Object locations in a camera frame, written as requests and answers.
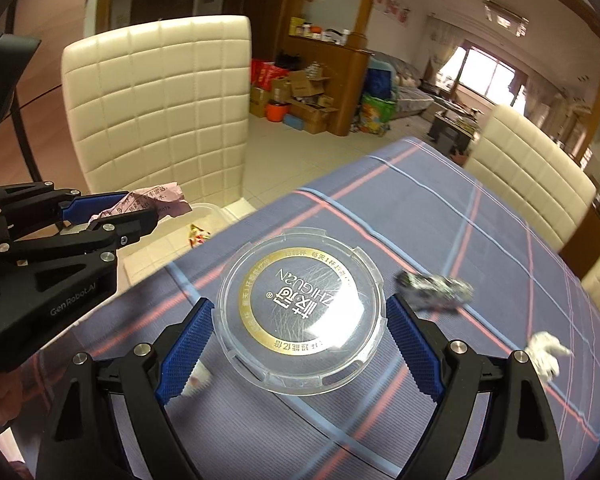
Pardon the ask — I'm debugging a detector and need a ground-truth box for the blue plaid tablecloth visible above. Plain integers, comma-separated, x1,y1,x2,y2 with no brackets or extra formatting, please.
30,136,600,480

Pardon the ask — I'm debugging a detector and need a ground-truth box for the dark coffee table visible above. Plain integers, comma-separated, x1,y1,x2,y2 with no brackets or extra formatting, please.
427,110,481,153

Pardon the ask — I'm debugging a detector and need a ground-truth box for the window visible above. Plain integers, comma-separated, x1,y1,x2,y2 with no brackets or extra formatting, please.
450,45,528,106

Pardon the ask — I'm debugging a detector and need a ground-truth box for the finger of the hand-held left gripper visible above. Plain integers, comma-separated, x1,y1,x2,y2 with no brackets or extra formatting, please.
0,181,133,241
0,207,159,266

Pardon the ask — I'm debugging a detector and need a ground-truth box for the covered sofa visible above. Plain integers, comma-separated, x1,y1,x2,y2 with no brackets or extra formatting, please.
392,57,443,118

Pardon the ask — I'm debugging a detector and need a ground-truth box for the blue bag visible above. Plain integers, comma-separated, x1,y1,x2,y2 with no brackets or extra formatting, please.
369,62,393,96

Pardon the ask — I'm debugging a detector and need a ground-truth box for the pink wall decoration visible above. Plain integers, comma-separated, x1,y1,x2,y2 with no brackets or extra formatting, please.
375,0,412,23

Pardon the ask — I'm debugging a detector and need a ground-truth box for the crumpled silver wrapper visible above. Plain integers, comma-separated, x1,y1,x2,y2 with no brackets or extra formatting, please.
397,271,473,316

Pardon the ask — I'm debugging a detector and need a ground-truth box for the black cable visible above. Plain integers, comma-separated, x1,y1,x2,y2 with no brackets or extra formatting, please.
7,50,43,186

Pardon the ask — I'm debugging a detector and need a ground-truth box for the colourful printed bag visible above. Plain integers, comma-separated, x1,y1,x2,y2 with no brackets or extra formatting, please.
362,91,396,136

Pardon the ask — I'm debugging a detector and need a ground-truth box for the crumpled white tissue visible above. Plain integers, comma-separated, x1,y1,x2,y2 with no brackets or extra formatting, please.
525,331,576,378

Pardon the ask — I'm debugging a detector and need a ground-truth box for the row of small containers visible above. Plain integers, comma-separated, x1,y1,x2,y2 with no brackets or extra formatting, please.
290,16,351,46

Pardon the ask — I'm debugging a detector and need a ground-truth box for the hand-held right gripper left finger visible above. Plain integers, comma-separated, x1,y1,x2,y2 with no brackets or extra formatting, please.
36,297,216,480

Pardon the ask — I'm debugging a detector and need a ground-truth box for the person's left hand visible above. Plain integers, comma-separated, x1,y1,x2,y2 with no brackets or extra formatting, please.
0,374,23,423

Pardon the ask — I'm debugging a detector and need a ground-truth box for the large white quilted chair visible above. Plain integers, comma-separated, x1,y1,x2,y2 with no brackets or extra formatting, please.
61,15,253,286

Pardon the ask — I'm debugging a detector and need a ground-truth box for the colourful candy wrapper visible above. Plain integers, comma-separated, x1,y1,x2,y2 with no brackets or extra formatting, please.
187,223,212,250

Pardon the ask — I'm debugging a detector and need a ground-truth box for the pile of cardboard boxes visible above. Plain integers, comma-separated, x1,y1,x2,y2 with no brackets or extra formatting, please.
250,67,341,133

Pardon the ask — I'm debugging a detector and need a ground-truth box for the small white paper scrap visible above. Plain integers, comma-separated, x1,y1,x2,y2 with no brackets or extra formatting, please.
182,360,212,398

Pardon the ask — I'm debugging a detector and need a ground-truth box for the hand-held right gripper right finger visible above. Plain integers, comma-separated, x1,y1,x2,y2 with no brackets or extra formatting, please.
385,294,565,480

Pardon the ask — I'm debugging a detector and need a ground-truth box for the red bag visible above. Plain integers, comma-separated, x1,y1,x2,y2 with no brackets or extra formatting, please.
251,59,276,91

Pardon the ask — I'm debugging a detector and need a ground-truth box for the pink paper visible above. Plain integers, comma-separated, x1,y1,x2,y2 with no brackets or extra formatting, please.
89,182,193,228

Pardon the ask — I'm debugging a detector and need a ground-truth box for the clear plastic bin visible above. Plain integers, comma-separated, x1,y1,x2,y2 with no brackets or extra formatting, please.
122,202,236,286

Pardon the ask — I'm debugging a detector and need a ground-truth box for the ceiling lamp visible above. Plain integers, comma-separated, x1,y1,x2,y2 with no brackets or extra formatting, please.
482,0,531,36

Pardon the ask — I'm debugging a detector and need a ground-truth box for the patterned curtain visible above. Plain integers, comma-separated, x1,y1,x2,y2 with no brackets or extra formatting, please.
422,14,465,86

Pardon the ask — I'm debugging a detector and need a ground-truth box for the clear round plastic lid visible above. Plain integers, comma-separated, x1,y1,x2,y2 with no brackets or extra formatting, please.
212,226,386,395

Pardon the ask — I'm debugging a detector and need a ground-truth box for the wooden partition cabinet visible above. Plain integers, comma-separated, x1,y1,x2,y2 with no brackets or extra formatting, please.
287,0,386,136

